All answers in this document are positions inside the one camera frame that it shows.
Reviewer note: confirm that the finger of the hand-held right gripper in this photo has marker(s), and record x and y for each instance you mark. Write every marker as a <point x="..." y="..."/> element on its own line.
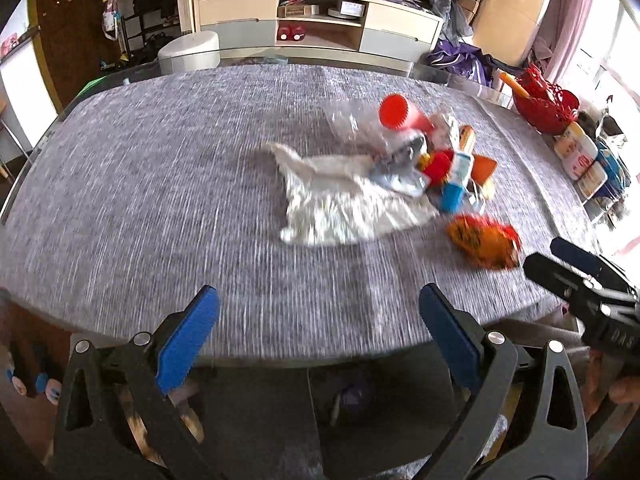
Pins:
<point x="580" y="257"/>
<point x="555" y="277"/>

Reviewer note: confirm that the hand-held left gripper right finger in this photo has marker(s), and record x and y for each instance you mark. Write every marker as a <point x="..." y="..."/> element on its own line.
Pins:
<point x="447" y="335"/>

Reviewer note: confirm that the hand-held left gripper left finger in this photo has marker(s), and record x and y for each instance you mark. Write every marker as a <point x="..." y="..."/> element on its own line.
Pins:
<point x="187" y="335"/>

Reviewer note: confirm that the red snack wrapper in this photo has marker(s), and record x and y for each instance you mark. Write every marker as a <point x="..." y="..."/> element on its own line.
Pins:
<point x="439" y="167"/>

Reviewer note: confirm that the white tissue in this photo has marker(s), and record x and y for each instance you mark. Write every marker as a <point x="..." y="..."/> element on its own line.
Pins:
<point x="325" y="205"/>

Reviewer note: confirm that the red plastic cup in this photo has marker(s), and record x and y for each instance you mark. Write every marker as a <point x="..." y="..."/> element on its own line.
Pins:
<point x="395" y="110"/>

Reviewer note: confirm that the clear plastic bag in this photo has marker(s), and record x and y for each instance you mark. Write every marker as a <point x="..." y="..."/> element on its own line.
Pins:
<point x="350" y="122"/>

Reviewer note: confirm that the person's right hand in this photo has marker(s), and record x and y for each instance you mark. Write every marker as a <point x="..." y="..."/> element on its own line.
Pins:
<point x="622" y="387"/>

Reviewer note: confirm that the white bottle with yellow label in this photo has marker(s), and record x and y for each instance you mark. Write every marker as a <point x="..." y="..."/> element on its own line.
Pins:
<point x="592" y="180"/>

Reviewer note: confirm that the orange snack bag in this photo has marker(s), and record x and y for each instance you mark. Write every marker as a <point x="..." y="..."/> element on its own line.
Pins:
<point x="480" y="240"/>

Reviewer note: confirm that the orange flat packet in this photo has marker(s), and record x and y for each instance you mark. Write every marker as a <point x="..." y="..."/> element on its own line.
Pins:
<point x="484" y="167"/>

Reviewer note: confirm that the grey woven tablecloth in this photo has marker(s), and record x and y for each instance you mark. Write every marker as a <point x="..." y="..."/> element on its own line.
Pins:
<point x="150" y="185"/>

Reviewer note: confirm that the red openwork basket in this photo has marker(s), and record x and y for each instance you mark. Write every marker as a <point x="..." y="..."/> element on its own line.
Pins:
<point x="545" y="102"/>

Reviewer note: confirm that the yellow snack stick packet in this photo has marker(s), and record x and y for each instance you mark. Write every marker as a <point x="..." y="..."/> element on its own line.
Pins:
<point x="467" y="137"/>

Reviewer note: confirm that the silver foil wrapper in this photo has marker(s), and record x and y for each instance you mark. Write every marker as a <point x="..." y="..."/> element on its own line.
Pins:
<point x="400" y="175"/>

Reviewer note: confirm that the orange stick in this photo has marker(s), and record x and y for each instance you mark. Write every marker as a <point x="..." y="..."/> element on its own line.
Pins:
<point x="517" y="85"/>

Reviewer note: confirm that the purple cloth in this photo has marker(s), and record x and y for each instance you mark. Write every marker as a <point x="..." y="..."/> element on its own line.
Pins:
<point x="460" y="60"/>

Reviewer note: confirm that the pink curtain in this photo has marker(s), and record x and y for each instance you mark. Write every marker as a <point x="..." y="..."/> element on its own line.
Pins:
<point x="575" y="15"/>

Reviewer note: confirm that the large cardboard box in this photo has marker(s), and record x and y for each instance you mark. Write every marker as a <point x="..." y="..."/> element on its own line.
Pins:
<point x="510" y="10"/>

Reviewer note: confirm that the white round bin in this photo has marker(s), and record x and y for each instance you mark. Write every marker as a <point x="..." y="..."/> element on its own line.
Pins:
<point x="190" y="52"/>

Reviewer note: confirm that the kick scooter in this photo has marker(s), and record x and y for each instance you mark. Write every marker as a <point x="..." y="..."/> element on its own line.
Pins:
<point x="116" y="42"/>

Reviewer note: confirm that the beige and grey cabinet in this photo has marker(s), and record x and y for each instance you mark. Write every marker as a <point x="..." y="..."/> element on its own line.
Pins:
<point x="320" y="27"/>

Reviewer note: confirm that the white round tin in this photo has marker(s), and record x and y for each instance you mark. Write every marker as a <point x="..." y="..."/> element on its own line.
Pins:
<point x="345" y="9"/>

